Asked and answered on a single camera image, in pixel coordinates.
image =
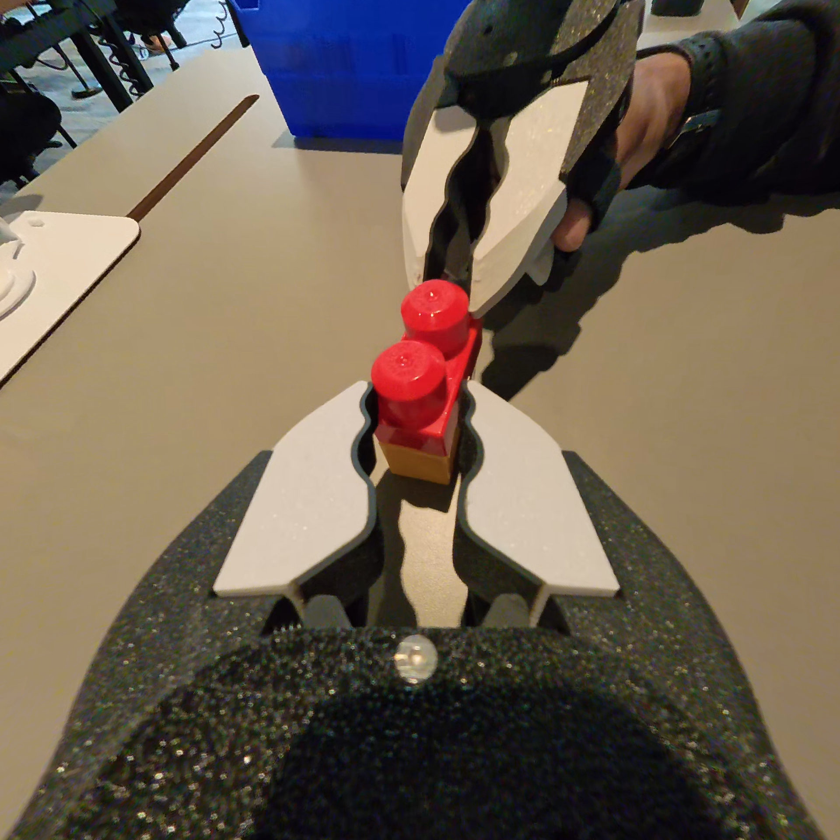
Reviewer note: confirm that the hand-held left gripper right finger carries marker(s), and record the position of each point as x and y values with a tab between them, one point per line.
531	505

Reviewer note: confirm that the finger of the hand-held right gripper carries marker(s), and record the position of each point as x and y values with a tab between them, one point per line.
531	197
426	184

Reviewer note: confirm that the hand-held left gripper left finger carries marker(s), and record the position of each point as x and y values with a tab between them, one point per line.
302	505

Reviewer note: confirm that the yellow mega block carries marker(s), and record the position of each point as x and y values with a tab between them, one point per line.
420	463

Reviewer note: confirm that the red mega block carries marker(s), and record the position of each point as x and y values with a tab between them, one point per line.
426	328

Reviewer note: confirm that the person's right forearm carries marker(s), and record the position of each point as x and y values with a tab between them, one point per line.
787	98

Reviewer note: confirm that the person's right hand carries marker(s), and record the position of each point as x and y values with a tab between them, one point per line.
656	118

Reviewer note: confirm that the blue plastic bin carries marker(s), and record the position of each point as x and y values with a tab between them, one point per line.
341	65

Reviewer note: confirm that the white board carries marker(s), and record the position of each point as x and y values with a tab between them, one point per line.
72	262

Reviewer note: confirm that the black chair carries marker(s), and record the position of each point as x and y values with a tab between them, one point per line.
26	131

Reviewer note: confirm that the black table frame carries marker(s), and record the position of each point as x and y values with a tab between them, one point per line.
98	46

